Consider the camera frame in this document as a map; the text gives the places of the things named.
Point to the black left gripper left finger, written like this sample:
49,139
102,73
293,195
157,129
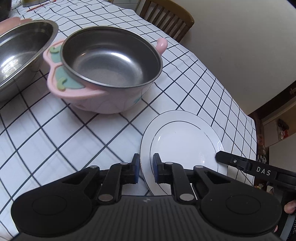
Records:
67,204

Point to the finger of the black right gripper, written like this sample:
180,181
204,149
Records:
238,162

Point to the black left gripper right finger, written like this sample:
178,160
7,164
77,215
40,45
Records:
226,204

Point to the white plate with thin rim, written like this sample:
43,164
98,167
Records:
179,137

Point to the pink bowl with steel insert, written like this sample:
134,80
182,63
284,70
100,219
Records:
103,69

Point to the large stainless steel bowl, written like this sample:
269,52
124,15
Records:
21,54

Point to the pink pig-shaped plate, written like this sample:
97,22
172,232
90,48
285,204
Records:
11,23

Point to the person's right hand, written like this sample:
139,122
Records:
290,208

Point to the brown wooden chair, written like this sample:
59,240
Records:
168,16

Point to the red pen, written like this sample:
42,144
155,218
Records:
41,5

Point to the gold thermos jug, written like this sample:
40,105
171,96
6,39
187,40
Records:
28,3

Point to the black pot with glass lid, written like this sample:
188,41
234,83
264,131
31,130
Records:
5,7

